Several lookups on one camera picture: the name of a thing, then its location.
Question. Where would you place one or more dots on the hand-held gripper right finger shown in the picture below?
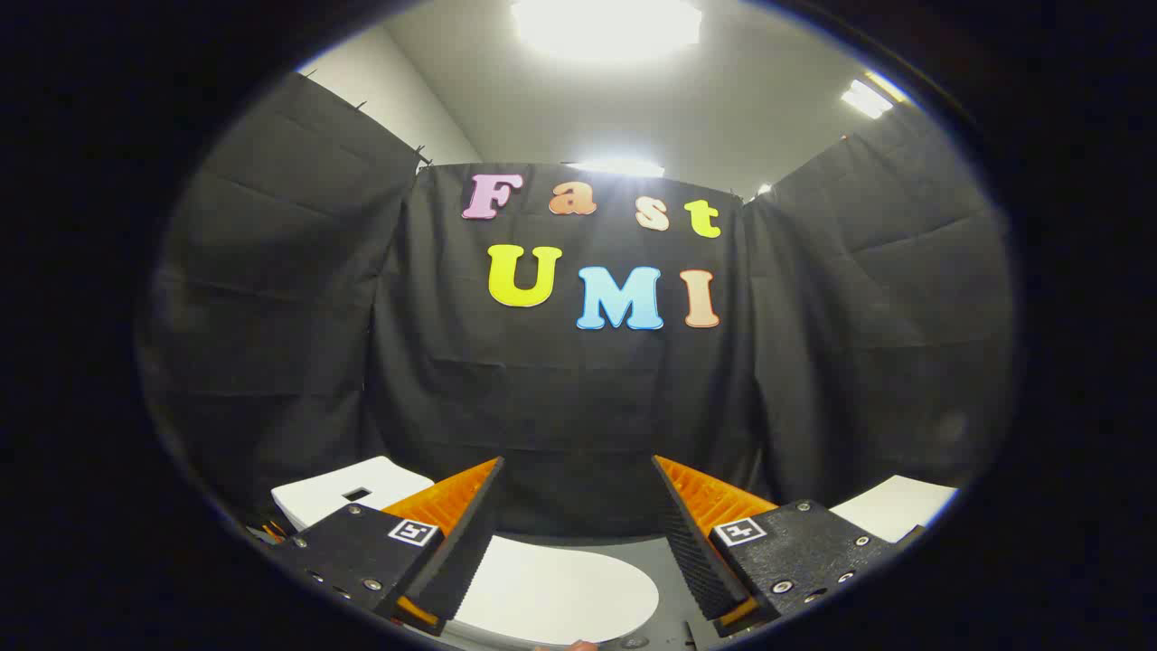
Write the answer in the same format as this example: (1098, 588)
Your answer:
(691, 551)

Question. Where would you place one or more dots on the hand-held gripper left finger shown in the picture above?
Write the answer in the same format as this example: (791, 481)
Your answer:
(470, 542)

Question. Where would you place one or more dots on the white toilet tank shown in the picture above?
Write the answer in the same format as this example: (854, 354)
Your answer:
(321, 495)

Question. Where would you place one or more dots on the black backdrop cloth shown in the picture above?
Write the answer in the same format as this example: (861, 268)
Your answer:
(542, 407)

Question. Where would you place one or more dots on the white slotted cabinet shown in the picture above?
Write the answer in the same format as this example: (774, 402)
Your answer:
(890, 506)

